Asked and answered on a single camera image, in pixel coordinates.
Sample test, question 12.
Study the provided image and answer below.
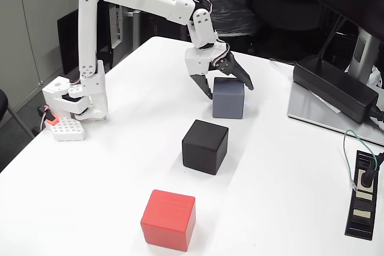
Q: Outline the grey cube block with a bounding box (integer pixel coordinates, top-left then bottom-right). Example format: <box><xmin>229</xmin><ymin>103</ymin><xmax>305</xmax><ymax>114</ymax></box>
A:
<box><xmin>212</xmin><ymin>77</ymin><xmax>246</xmax><ymax>119</ymax></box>

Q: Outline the crumpled white plastic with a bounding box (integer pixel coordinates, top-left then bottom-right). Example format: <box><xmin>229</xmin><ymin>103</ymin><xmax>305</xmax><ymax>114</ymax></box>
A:
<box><xmin>367</xmin><ymin>65</ymin><xmax>384</xmax><ymax>89</ymax></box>

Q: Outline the red cube block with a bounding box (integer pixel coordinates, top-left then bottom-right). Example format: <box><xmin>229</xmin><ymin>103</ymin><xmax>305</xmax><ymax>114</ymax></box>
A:
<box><xmin>140</xmin><ymin>189</ymin><xmax>197</xmax><ymax>252</ymax></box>

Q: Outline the green wire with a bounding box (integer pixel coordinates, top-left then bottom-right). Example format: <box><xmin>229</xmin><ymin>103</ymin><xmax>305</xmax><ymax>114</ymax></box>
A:
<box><xmin>343</xmin><ymin>129</ymin><xmax>376</xmax><ymax>191</ymax></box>

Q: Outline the plastic-wrapped black bin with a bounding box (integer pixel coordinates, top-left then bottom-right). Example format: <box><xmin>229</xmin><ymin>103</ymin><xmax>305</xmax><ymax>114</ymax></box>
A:
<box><xmin>197</xmin><ymin>0</ymin><xmax>259</xmax><ymax>37</ymax></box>

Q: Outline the black low box device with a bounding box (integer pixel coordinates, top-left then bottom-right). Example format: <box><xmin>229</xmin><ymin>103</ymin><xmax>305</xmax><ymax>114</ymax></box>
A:
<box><xmin>140</xmin><ymin>11</ymin><xmax>193</xmax><ymax>41</ymax></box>

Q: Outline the silver monitor base plate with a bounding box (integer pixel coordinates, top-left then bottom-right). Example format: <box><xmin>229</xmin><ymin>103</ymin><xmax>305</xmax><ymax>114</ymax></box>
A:
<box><xmin>287</xmin><ymin>80</ymin><xmax>384</xmax><ymax>146</ymax></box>

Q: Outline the black adapter power cable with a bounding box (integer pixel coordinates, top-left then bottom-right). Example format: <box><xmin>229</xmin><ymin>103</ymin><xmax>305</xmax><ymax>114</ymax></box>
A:
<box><xmin>367</xmin><ymin>104</ymin><xmax>384</xmax><ymax>132</ymax></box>

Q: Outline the black cube block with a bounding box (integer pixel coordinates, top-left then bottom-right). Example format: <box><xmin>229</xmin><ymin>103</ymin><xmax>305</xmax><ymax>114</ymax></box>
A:
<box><xmin>181</xmin><ymin>119</ymin><xmax>229</xmax><ymax>176</ymax></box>

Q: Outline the white perforated table clamp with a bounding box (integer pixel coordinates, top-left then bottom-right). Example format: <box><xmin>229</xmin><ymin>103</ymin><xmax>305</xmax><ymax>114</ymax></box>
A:
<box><xmin>49</xmin><ymin>117</ymin><xmax>88</xmax><ymax>142</ymax></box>

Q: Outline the black power strip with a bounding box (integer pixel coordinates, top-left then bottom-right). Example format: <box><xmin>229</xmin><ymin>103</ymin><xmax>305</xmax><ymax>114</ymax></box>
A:
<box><xmin>344</xmin><ymin>149</ymin><xmax>379</xmax><ymax>241</ymax></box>

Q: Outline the black chair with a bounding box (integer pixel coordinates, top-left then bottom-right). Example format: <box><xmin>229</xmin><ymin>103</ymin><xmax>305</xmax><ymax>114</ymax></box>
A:
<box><xmin>0</xmin><ymin>89</ymin><xmax>35</xmax><ymax>140</ymax></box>

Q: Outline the silver upright device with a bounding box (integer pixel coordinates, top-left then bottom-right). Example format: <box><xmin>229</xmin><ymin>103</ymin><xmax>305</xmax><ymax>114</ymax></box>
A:
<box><xmin>127</xmin><ymin>10</ymin><xmax>142</xmax><ymax>50</ymax></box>

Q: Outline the white paper sheet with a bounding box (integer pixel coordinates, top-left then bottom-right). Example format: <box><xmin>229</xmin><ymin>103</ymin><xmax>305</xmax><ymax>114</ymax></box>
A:
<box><xmin>305</xmin><ymin>88</ymin><xmax>343</xmax><ymax>115</ymax></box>

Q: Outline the orange connector with wires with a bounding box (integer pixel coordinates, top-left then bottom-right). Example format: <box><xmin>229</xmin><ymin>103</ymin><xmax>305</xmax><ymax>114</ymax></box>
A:
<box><xmin>37</xmin><ymin>104</ymin><xmax>59</xmax><ymax>127</ymax></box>

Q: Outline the black plug with cable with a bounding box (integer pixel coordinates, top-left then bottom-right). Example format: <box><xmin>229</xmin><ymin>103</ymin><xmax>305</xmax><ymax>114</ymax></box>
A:
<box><xmin>359</xmin><ymin>150</ymin><xmax>384</xmax><ymax>188</ymax></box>

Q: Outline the silver monitor stand neck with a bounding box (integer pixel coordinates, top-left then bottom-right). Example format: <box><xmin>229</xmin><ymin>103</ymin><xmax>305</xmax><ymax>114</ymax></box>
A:
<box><xmin>343</xmin><ymin>26</ymin><xmax>384</xmax><ymax>85</ymax></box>

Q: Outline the black power adapter brick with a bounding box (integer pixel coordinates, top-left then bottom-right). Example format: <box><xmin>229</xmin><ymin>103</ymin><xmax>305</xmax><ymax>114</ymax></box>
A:
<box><xmin>292</xmin><ymin>55</ymin><xmax>379</xmax><ymax>124</ymax></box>

